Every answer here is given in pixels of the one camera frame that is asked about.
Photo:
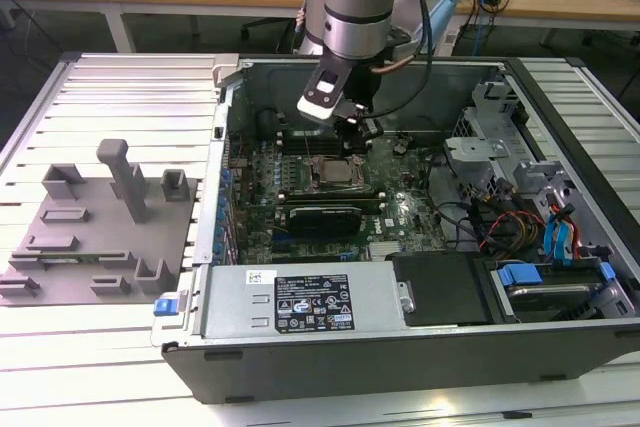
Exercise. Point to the black graphics card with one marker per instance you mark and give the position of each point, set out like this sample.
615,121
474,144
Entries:
325,221

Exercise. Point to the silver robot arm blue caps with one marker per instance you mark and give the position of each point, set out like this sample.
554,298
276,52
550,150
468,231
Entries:
355,22

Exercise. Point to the black plastic cover panel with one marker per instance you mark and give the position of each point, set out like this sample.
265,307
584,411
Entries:
440,292

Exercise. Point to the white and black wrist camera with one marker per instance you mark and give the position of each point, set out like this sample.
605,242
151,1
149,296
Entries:
320,107

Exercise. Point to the grey parts rack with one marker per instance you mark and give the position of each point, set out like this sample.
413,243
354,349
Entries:
105,232

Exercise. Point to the blue card retention clip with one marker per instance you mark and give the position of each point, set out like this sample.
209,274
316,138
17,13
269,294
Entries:
220,204
220,233
218,249
226,176

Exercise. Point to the black and silver PC case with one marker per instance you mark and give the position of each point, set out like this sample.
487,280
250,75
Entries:
350,367

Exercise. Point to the wooden desk white frame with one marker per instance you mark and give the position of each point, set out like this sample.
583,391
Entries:
550,2

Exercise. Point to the blue case latch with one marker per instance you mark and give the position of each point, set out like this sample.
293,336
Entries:
166,308

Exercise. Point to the silver chipset heatsink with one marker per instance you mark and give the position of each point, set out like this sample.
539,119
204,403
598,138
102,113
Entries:
387,249

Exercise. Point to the CPU socket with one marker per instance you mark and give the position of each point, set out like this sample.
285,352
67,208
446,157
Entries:
315,182

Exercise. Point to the black office chair base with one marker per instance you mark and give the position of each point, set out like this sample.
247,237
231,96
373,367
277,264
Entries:
252,27

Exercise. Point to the grey case release latch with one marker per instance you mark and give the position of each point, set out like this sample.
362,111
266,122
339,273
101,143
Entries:
225,63

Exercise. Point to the green motherboard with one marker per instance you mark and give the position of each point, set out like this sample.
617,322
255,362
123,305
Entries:
415,187

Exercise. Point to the silver metal drive cage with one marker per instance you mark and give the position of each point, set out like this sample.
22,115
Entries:
470,147

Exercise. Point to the thin metal locking lever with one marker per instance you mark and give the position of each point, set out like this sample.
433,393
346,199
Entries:
308,144

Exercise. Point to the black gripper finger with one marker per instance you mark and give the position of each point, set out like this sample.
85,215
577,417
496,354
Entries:
347,139
371,132

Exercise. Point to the round coin battery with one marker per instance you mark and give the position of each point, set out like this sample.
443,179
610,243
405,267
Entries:
400,148

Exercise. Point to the hard disk with blue carrier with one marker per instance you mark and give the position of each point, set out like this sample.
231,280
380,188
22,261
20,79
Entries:
550,297

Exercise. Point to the silver power supply unit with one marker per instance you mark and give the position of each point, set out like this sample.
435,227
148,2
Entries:
230,307

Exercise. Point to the black RAM slot bank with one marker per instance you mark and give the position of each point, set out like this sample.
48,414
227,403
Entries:
330,198
295,143

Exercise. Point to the silver CPU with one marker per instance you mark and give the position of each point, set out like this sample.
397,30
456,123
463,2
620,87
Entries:
340,172

